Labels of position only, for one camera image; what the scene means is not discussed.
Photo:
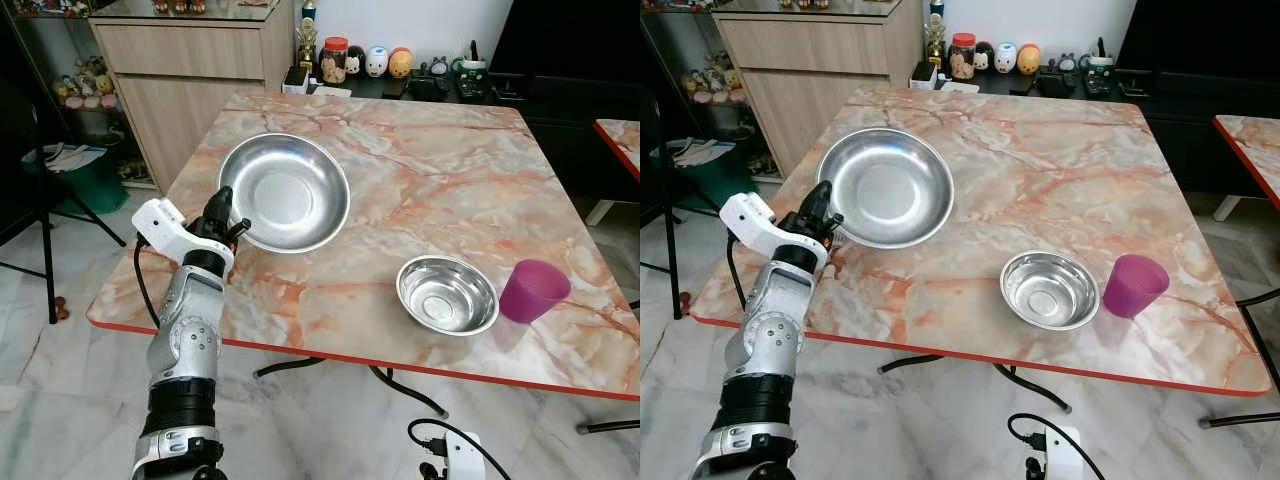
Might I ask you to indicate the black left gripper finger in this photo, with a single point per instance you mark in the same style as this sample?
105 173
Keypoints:
240 230
223 200
837 228
822 195

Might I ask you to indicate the large steel bowl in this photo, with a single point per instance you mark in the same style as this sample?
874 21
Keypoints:
285 190
888 187

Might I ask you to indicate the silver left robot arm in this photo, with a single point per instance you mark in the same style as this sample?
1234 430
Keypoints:
765 345
190 340

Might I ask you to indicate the green plastic bin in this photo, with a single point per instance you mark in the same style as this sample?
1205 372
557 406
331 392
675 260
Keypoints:
715 178
95 187

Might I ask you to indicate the light wood cabinet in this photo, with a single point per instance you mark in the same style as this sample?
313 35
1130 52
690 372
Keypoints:
810 70
190 80

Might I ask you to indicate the stack of papers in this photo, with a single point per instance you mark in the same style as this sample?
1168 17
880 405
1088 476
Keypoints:
70 156
700 151

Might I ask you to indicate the small white box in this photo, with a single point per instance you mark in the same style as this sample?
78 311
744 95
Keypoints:
297 80
925 76

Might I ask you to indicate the group of plush toys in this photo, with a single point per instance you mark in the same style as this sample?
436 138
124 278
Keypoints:
85 85
710 85

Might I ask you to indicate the small steel bowl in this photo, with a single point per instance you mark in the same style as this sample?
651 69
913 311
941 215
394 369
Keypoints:
447 295
1050 290

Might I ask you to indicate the red lidded glass jar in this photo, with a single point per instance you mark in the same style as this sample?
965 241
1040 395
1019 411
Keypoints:
963 58
334 62

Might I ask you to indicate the gold trophy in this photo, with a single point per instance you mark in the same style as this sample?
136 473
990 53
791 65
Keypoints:
307 42
935 40

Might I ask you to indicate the black white egg figure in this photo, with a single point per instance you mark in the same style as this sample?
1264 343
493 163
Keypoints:
985 58
354 63

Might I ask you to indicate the marble pattern folding table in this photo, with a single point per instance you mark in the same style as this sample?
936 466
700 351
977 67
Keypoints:
1050 170
430 180

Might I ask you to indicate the marble pattern table red edge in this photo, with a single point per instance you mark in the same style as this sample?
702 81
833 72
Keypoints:
1250 150
622 145

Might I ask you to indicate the purple plastic cup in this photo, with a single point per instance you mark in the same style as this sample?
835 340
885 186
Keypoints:
1135 285
533 290

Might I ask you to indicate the orange yellow egg figure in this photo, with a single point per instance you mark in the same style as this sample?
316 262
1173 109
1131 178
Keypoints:
1028 59
400 63

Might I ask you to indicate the green white mug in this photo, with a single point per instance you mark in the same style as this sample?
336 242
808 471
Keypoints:
472 68
1100 63

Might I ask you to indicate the black television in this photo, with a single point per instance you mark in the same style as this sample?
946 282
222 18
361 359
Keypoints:
565 40
1190 35

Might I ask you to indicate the black television console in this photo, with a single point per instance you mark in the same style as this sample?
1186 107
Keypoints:
1160 115

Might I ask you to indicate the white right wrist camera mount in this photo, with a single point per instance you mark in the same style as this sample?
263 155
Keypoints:
1062 453
463 457

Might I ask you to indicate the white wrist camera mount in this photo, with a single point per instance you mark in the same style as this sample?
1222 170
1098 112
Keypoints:
1062 453
165 225
758 220
463 457

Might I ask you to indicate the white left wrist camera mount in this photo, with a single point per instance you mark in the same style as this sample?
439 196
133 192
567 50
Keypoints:
758 220
165 225

